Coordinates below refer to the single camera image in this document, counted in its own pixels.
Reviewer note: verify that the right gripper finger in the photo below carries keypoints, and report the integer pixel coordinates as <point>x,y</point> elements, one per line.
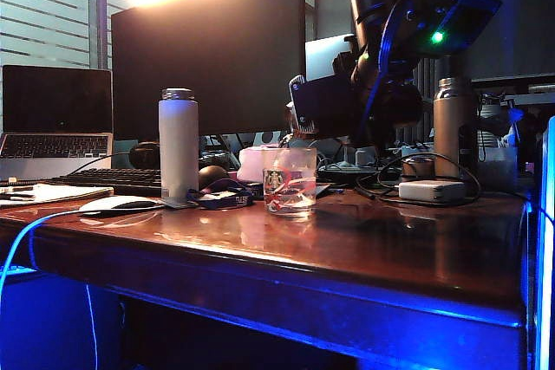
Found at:
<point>374,136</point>
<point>349,66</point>

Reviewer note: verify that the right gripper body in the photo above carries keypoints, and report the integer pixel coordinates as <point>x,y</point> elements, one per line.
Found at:
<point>390,58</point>

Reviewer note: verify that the black thermos bottle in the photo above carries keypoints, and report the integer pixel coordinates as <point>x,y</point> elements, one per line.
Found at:
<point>329,105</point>

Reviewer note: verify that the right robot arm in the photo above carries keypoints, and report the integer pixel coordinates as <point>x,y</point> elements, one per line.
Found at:
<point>468,1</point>

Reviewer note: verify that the silver thermos bottle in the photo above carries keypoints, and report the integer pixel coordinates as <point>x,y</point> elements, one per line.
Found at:
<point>451,127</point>

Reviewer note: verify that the glass cup with logo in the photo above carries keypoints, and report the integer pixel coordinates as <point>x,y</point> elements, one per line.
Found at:
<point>289,201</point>

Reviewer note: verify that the white thermos bottle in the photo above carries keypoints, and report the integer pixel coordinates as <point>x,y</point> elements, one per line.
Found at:
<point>178,149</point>

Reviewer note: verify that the silver laptop lid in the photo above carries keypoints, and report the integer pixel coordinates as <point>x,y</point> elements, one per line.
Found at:
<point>323,51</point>

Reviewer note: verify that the small brown round container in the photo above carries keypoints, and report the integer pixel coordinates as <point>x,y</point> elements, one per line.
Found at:
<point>418,168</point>

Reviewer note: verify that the white power adapter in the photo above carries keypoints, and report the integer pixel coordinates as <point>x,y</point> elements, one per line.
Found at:
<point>429,191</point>

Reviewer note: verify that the white ribbed object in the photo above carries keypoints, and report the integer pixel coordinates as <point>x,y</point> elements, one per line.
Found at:
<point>490,110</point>

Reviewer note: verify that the pink tissue pack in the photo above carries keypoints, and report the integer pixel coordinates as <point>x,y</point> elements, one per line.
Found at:
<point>253,166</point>

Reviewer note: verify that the translucent plastic box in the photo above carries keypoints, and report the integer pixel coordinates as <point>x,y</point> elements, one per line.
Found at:
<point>498,170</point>

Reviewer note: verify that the large black monitor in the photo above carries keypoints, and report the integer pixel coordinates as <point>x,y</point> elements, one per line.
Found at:
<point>208,66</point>

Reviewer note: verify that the dark domed object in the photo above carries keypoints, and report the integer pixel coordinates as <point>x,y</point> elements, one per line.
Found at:
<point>212,177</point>

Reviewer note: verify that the black spherical object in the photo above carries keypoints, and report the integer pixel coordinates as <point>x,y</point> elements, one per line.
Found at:
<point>143,155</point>

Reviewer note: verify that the black computer keyboard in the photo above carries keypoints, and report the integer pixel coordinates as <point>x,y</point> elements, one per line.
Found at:
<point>108,179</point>

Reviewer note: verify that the white computer mouse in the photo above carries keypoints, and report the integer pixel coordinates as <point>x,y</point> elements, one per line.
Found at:
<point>112,203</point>

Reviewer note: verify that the open silver laptop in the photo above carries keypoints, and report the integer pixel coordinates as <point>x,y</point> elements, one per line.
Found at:
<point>56,101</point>

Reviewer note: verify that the white paper notepad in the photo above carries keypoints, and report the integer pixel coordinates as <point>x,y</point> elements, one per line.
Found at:
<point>65,193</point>

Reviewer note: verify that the striped frosted window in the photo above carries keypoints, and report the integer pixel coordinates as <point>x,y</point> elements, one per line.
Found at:
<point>43,6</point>

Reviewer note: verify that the silver pen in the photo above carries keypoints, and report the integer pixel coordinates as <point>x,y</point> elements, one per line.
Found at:
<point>17,189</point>

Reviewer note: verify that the black pen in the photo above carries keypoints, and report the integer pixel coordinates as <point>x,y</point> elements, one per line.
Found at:
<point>17,197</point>

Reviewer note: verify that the dark wall shelf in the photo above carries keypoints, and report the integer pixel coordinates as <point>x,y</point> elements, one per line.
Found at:
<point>511,80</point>

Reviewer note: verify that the vertical frame post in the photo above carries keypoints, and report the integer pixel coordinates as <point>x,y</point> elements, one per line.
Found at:
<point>547,257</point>

